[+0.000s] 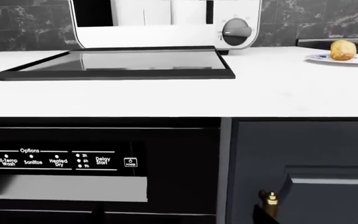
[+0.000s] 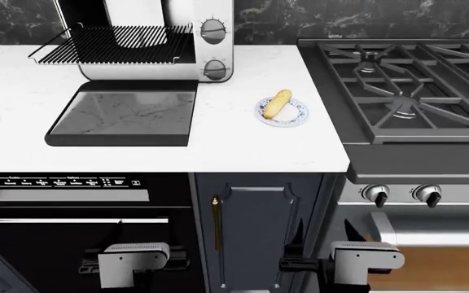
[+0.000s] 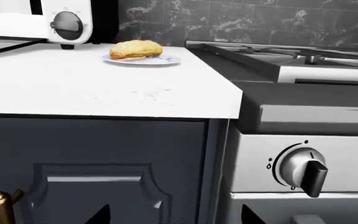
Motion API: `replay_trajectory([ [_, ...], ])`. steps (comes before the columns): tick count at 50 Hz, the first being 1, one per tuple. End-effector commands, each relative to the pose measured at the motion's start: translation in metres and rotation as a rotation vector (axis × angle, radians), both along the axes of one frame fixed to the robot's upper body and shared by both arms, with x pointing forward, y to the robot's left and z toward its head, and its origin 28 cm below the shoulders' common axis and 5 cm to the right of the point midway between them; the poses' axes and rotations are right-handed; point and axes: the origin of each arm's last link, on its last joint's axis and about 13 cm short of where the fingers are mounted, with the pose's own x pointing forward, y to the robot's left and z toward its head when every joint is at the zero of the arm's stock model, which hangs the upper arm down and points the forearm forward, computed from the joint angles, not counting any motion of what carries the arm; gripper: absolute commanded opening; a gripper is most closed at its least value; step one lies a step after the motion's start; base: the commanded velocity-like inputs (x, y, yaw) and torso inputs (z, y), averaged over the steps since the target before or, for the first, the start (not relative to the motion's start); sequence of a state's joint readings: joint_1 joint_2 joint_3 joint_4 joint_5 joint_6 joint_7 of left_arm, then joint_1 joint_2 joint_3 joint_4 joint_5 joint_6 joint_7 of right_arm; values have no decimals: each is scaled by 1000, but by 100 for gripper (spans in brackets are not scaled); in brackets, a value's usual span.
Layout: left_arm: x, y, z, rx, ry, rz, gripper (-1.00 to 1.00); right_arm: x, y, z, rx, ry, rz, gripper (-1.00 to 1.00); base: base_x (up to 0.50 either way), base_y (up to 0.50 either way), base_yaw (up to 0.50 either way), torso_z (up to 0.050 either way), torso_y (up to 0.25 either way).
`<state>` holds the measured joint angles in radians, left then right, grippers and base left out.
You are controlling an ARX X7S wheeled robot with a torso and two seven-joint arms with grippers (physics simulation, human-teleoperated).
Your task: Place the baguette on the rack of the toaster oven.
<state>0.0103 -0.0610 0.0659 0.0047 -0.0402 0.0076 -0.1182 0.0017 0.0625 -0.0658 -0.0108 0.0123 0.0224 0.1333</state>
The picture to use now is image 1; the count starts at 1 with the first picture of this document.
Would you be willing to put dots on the dark grey cabinet door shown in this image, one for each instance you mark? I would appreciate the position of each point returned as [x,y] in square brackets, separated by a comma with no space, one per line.
[322,149]

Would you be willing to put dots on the black glass toaster oven door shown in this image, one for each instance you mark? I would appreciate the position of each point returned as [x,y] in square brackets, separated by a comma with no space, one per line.
[120,74]

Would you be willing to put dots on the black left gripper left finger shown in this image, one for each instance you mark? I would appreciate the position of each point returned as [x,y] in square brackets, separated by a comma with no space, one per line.
[98,215]

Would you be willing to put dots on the white blue patterned plate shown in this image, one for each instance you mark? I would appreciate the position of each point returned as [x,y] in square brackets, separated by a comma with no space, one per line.
[319,58]

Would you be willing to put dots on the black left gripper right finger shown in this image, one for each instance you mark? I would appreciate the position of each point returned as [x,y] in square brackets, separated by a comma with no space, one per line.
[261,218]

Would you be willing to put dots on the black dishwasher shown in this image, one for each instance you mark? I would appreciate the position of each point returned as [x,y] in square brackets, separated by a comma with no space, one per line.
[179,163]

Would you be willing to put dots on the white toaster oven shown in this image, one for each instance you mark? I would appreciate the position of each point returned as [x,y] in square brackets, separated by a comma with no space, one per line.
[166,35]

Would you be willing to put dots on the golden baguette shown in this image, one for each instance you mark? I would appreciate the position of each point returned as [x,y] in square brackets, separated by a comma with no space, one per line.
[343,50]

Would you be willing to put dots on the grey toaster oven dial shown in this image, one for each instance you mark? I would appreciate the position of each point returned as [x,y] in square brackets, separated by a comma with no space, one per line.
[235,32]

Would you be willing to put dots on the brass cabinet knob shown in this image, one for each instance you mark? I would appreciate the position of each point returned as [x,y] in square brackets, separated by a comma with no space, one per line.
[271,201]

